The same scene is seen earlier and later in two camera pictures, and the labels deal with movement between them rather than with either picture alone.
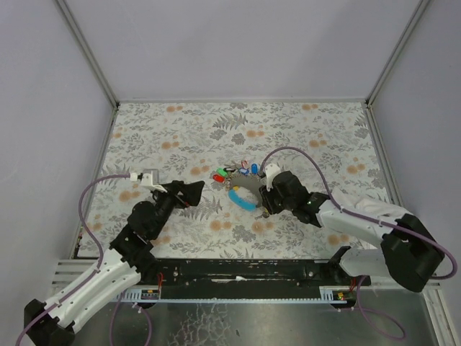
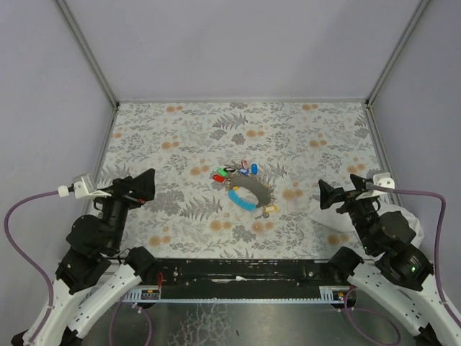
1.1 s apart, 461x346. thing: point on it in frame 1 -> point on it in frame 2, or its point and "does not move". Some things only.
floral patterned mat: (330, 144) does not move
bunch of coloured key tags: (243, 186) does not move
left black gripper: (178, 194) -> (127, 191)
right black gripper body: (265, 201) -> (349, 198)
